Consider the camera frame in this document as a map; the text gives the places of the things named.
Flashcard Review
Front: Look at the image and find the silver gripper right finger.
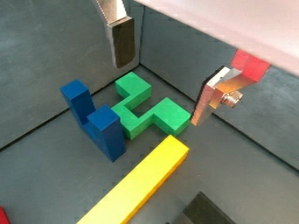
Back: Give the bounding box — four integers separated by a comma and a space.
190, 66, 255, 125

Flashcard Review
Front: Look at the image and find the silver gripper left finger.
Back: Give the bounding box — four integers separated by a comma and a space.
92, 0, 136, 68

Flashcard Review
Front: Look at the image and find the blue U-shaped block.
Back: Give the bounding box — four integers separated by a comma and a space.
60, 80, 126, 162

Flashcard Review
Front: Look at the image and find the red slotted board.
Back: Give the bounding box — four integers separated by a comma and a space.
230, 50, 269, 82

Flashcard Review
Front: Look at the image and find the green zigzag block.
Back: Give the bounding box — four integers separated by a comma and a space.
109, 71, 192, 141

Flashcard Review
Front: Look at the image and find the yellow long bar block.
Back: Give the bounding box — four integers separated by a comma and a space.
76, 135, 189, 224

